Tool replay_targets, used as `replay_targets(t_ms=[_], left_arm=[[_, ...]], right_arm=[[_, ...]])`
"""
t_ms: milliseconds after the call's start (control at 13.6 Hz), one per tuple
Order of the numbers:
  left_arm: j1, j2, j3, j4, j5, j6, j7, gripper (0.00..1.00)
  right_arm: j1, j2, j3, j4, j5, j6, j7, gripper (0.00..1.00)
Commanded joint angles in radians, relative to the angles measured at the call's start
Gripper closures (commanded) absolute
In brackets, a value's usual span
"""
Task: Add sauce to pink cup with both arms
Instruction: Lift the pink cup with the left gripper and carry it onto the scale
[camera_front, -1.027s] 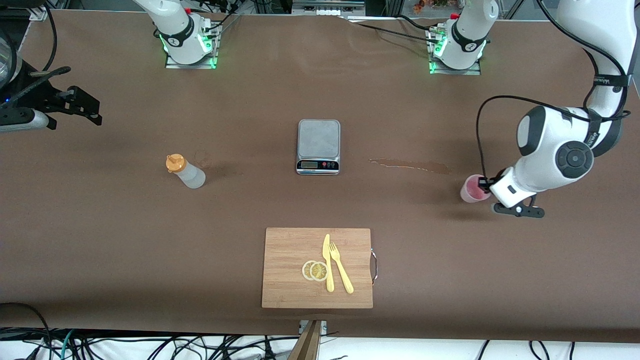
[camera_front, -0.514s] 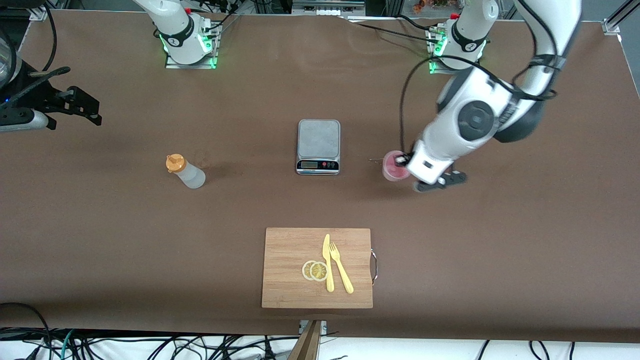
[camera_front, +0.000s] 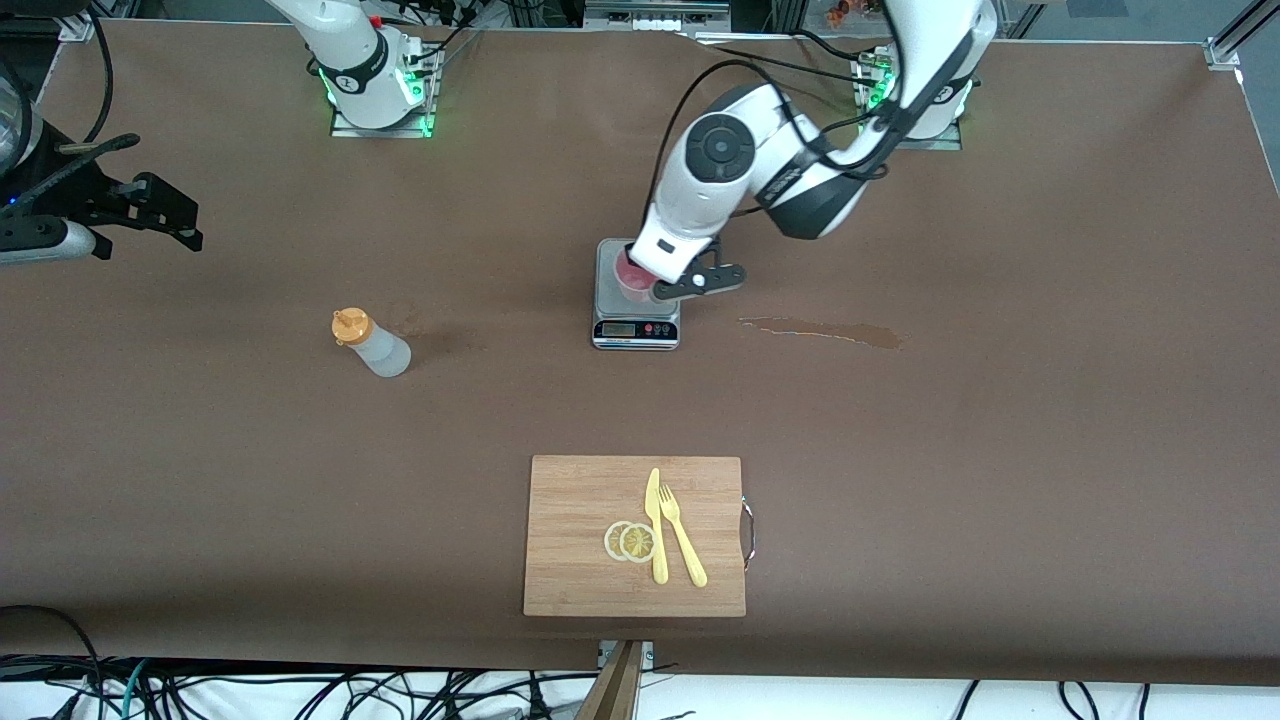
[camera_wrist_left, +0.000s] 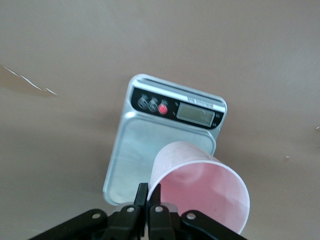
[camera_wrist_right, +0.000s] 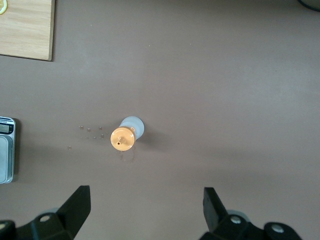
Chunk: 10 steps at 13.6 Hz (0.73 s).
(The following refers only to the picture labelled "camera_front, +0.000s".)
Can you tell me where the translucent squeeze bottle orange cap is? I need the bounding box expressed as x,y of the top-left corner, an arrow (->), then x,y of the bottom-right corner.
332,308 -> 413,379

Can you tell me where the pink plastic cup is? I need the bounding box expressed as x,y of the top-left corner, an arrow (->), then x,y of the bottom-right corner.
613,250 -> 653,303

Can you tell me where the silver digital kitchen scale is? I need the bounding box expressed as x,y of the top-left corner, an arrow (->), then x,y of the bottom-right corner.
592,238 -> 683,351

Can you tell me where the white power strip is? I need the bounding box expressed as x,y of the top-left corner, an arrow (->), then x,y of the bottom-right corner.
585,0 -> 731,31

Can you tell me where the wooden cutting board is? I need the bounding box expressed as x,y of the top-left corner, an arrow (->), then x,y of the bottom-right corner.
523,455 -> 748,618

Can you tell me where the yellow plastic knife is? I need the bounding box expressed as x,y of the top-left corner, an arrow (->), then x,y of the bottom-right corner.
645,467 -> 669,585

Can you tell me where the yellow plastic fork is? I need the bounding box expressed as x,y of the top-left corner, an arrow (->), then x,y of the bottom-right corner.
658,484 -> 709,589

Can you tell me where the wooden beam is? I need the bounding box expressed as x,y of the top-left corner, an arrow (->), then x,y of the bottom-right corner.
575,640 -> 646,720

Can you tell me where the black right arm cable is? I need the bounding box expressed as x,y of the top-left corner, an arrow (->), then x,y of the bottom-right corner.
85,0 -> 117,146

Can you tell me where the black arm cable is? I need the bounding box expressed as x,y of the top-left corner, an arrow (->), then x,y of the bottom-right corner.
650,30 -> 961,241
85,0 -> 117,146

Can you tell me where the black looped floor cable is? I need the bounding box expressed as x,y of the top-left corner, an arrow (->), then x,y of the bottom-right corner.
0,604 -> 103,720

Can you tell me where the green floor cable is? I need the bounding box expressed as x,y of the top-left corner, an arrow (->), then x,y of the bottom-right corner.
120,658 -> 151,719

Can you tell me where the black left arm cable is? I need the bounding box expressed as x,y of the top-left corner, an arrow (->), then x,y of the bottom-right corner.
650,30 -> 961,241

